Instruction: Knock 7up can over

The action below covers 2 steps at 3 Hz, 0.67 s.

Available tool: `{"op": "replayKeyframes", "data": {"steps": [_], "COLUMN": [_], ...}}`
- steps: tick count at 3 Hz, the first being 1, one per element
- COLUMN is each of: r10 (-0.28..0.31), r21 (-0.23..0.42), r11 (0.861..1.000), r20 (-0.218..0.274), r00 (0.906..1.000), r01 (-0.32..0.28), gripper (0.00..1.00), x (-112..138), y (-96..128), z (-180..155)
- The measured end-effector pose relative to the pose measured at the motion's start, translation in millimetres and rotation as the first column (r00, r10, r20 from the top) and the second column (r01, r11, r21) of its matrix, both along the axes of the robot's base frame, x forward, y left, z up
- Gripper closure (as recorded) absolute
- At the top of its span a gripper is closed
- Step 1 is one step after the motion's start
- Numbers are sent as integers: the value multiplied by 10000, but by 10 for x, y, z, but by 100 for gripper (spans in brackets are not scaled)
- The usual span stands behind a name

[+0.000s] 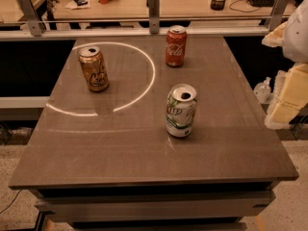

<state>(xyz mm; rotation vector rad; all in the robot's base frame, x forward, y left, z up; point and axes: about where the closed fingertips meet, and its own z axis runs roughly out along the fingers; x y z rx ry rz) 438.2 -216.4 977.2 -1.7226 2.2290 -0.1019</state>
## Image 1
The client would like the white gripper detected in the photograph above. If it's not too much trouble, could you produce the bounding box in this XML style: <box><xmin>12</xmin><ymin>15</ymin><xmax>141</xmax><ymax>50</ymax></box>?
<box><xmin>262</xmin><ymin>0</ymin><xmax>308</xmax><ymax>130</ymax></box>

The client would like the white green 7up can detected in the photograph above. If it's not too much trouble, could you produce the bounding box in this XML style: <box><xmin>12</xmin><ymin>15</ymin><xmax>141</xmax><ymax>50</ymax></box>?
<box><xmin>166</xmin><ymin>84</ymin><xmax>197</xmax><ymax>138</ymax></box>

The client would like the red Coca-Cola can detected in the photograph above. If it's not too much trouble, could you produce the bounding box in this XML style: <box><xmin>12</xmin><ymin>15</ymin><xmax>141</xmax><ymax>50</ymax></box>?
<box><xmin>166</xmin><ymin>25</ymin><xmax>187</xmax><ymax>67</ymax></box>

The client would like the gold LaCroix can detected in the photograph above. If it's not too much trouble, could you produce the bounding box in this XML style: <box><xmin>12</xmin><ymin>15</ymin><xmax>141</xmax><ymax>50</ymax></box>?
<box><xmin>79</xmin><ymin>46</ymin><xmax>109</xmax><ymax>92</ymax></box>

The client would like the clear sanitizer bottle near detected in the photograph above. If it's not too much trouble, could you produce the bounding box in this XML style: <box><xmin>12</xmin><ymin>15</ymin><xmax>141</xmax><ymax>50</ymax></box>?
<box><xmin>253</xmin><ymin>77</ymin><xmax>271</xmax><ymax>103</ymax></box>

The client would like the black mesh cup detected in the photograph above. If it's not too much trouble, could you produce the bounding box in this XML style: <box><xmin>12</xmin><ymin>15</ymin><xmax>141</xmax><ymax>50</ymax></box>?
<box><xmin>211</xmin><ymin>0</ymin><xmax>226</xmax><ymax>11</ymax></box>

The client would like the right metal rail bracket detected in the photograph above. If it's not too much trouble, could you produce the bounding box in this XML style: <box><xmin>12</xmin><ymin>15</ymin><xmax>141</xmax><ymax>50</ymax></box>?
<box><xmin>265</xmin><ymin>0</ymin><xmax>290</xmax><ymax>31</ymax></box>

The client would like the metal rail bracket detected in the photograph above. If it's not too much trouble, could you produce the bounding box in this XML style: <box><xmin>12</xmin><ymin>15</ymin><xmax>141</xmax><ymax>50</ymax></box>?
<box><xmin>265</xmin><ymin>0</ymin><xmax>290</xmax><ymax>31</ymax></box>
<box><xmin>17</xmin><ymin>0</ymin><xmax>45</xmax><ymax>37</ymax></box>
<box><xmin>147</xmin><ymin>0</ymin><xmax>160</xmax><ymax>34</ymax></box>

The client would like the metal guard rail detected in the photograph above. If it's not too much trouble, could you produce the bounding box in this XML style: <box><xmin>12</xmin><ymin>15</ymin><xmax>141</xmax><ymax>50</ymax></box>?
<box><xmin>0</xmin><ymin>27</ymin><xmax>269</xmax><ymax>41</ymax></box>

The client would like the black cable on desk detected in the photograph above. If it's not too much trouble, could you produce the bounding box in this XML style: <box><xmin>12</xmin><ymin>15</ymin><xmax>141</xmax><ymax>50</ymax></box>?
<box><xmin>228</xmin><ymin>0</ymin><xmax>263</xmax><ymax>13</ymax></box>

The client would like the middle metal rail bracket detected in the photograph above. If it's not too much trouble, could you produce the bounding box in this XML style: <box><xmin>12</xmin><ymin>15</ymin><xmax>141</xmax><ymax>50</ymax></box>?
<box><xmin>147</xmin><ymin>0</ymin><xmax>160</xmax><ymax>34</ymax></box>

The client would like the left metal rail bracket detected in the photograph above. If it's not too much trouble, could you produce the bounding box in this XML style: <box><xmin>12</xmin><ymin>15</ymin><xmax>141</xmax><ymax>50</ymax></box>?
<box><xmin>17</xmin><ymin>0</ymin><xmax>45</xmax><ymax>37</ymax></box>

